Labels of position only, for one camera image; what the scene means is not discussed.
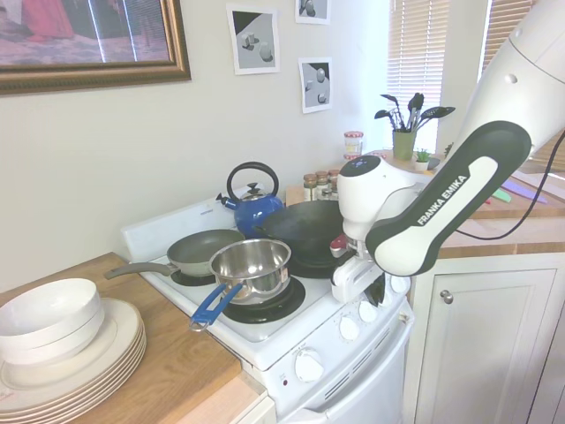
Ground white base cabinet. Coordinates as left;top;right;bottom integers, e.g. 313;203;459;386
174;383;278;424

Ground small grey paper print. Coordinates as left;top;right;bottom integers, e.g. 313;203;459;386
294;0;332;26

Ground grey frying pan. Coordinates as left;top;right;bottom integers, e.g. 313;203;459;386
104;229;246;281

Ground glass jar red checked lid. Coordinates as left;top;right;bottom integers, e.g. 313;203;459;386
343;130;365;156

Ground large grey paper print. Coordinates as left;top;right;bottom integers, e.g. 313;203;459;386
225;2;281;77

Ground purple knife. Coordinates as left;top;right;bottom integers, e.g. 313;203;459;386
510;173;549;205

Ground white gold-rimmed plate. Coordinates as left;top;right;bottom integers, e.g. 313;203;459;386
0;351;148;423
0;334;147;406
0;344;147;417
0;339;147;412
0;329;145;401
0;296;144;395

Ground white panel door cabinet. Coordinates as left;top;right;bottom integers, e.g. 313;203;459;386
408;252;565;424

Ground white oven door handle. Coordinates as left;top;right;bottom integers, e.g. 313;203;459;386
276;404;332;424

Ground steel saucepan blue handle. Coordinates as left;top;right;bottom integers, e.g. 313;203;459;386
189;238;293;333

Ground black burner with wok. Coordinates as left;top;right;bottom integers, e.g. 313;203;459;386
286;255;350;280

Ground black burner with steel saucepan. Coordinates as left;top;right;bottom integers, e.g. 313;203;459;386
219;274;307;324

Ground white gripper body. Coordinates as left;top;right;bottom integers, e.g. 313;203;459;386
330;257;385;304

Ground gold framed painting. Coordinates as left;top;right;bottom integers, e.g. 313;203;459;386
0;0;192;96

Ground white burner knob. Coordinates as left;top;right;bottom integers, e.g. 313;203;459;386
338;314;360;343
358;299;379;324

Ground green utensil holder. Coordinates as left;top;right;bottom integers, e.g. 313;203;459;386
392;130;418;162

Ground blue kettle black handle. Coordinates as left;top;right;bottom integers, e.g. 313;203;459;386
215;161;286;240

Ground white bowl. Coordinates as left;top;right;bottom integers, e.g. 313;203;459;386
0;304;107;367
0;277;102;340

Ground white oven temperature knob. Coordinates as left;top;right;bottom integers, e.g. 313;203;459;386
294;347;324;383

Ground black tongs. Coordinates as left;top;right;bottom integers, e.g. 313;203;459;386
406;92;426;133

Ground black burner with frying pan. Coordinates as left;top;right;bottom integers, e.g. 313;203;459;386
169;263;222;288

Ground white electric stove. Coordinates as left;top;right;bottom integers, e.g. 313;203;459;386
120;196;416;424

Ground black wok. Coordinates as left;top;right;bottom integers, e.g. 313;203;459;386
252;201;350;267

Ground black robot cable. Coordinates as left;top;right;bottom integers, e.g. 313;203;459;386
457;127;565;242

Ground medium grey paper print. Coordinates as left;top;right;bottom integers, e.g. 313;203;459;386
298;56;335;116

